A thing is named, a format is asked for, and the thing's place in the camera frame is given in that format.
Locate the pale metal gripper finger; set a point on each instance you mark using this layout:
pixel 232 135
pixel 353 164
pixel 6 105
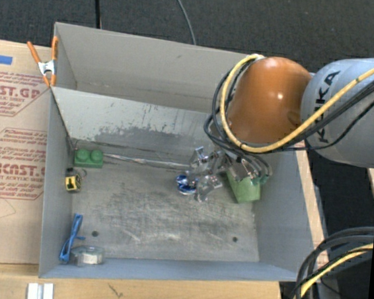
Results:
pixel 196 161
pixel 208 187

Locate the blue and white small object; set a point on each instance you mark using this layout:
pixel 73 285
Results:
pixel 183 184

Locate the pale green box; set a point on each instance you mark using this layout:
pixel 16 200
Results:
pixel 245 191

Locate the grey metal bin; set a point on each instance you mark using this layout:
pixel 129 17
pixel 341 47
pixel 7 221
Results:
pixel 153 215

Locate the green toy brick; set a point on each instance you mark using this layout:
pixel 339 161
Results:
pixel 89 159

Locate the yellow and black tape measure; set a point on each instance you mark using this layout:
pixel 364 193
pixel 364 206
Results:
pixel 73 182

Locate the grey tape roll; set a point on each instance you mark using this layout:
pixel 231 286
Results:
pixel 88 256

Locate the blue sunglasses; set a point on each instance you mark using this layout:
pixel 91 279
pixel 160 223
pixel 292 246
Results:
pixel 72 233

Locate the brown cardboard board, red print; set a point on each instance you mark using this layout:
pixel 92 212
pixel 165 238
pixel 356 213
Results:
pixel 4 212

